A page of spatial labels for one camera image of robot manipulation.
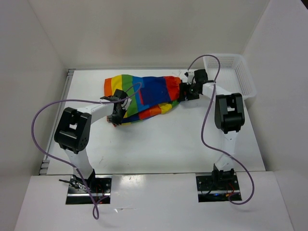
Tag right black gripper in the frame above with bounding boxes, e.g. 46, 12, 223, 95
178, 81, 200, 102

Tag rainbow striped shorts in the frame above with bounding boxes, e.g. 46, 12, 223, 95
104, 75, 181, 124

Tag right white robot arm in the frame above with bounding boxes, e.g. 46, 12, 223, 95
179, 69, 245, 189

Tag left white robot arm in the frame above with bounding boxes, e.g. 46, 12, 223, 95
54, 89, 132, 193

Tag white plastic basket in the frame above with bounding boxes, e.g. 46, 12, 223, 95
203, 54, 257, 100

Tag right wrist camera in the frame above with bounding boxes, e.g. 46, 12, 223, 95
184, 71, 194, 84

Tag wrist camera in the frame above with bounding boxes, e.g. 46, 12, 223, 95
121, 98, 132, 110
184, 71, 194, 84

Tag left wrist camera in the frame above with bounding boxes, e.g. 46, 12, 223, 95
121, 98, 132, 110

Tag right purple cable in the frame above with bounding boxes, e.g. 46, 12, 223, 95
187, 54, 256, 205

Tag purple cable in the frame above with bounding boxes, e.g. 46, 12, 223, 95
187, 54, 256, 205
31, 82, 143, 220

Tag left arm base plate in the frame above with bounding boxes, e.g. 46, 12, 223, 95
59, 175, 112, 205

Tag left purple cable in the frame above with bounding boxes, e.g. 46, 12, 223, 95
31, 82, 143, 220

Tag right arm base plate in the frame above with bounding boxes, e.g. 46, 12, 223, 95
196, 173, 242, 203

